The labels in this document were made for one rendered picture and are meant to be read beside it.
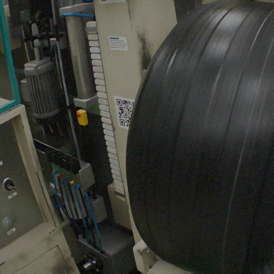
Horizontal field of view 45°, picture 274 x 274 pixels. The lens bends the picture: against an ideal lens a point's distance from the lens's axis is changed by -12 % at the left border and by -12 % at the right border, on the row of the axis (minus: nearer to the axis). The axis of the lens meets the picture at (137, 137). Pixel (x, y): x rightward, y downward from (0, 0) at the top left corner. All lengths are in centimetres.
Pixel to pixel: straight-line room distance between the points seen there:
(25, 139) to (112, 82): 26
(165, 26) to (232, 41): 28
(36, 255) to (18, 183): 22
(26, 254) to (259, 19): 82
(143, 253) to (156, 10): 53
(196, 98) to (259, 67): 10
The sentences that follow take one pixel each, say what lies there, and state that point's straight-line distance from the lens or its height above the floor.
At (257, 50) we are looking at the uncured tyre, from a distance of 46.
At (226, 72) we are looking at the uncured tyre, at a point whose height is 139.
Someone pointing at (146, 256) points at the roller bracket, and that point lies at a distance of 85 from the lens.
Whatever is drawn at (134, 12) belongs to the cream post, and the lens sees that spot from 69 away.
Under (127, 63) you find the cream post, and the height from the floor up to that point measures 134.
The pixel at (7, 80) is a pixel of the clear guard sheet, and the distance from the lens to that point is 84.
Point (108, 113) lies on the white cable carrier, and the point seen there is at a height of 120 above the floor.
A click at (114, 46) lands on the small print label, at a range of 75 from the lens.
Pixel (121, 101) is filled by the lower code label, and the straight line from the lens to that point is 78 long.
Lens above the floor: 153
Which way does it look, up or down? 27 degrees down
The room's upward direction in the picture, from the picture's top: 8 degrees counter-clockwise
